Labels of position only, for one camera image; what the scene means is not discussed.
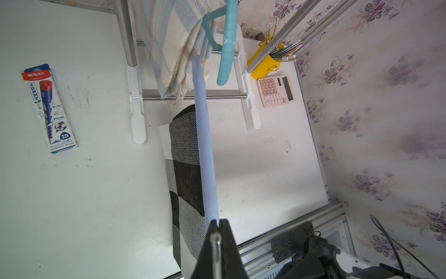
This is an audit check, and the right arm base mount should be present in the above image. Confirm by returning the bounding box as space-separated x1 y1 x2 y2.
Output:
271 222 410 279

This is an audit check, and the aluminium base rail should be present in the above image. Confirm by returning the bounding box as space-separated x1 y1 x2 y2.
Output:
173 199 350 279

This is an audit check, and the red white pen box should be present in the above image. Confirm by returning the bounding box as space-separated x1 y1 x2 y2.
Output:
22 64 78 154

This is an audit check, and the pink calculator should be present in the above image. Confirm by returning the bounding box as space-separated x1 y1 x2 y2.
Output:
257 75 296 109

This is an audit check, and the blue cream plaid scarf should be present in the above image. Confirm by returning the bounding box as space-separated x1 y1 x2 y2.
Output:
133 0 216 105

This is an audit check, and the teal plastic clothes hanger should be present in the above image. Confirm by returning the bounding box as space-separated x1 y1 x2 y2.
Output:
202 0 238 86

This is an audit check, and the black grey checkered scarf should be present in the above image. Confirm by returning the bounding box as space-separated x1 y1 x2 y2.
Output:
159 105 207 279

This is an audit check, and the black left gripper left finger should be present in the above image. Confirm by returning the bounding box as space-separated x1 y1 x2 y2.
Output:
191 220 218 279

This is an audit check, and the light blue plastic clothes hanger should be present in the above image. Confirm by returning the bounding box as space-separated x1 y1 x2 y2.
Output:
192 54 220 226

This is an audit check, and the white and steel clothes rack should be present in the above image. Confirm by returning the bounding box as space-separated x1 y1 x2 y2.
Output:
113 0 323 145

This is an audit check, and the yellow pen holder cup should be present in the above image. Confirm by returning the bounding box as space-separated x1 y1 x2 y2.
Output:
247 20 303 80

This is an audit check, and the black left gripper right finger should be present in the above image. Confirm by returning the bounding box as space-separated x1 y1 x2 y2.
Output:
219 219 248 279

